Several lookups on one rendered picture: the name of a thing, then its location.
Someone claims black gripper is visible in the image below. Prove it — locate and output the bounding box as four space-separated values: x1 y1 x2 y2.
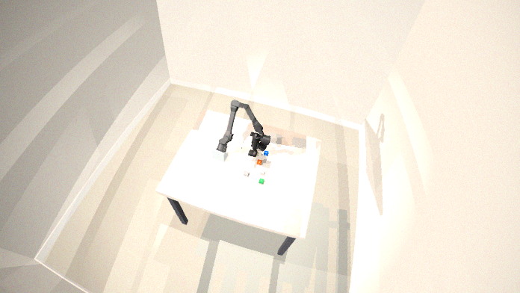
248 141 260 157

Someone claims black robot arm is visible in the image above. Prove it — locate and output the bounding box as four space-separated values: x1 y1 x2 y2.
216 99 271 152

